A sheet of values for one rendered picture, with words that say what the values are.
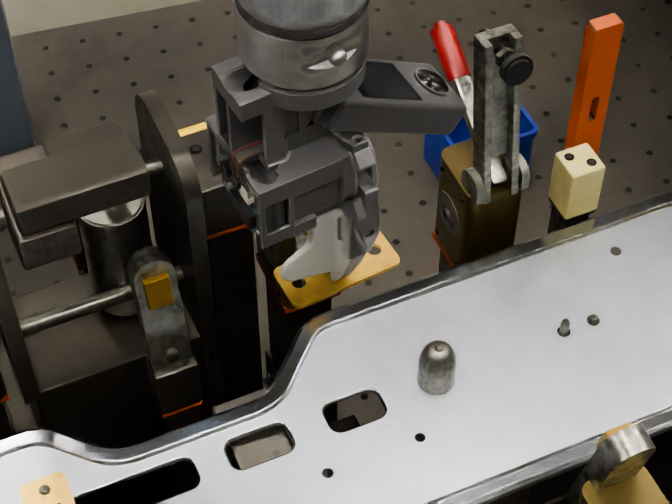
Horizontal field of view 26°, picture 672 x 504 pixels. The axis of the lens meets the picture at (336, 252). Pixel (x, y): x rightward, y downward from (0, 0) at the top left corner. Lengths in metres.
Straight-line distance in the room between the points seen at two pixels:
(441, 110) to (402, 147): 0.94
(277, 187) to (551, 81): 1.12
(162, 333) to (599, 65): 0.45
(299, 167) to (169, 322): 0.42
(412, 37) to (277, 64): 1.19
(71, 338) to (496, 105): 0.44
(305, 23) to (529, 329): 0.59
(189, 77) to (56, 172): 0.78
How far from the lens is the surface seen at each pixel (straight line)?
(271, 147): 0.85
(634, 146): 1.88
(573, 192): 1.35
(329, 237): 0.93
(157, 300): 1.23
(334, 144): 0.87
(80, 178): 1.17
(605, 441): 1.12
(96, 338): 1.34
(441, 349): 1.22
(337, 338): 1.29
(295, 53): 0.79
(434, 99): 0.91
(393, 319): 1.30
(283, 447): 1.24
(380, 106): 0.87
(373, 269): 1.01
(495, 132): 1.29
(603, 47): 1.29
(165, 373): 1.28
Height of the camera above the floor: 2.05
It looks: 51 degrees down
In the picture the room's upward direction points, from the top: straight up
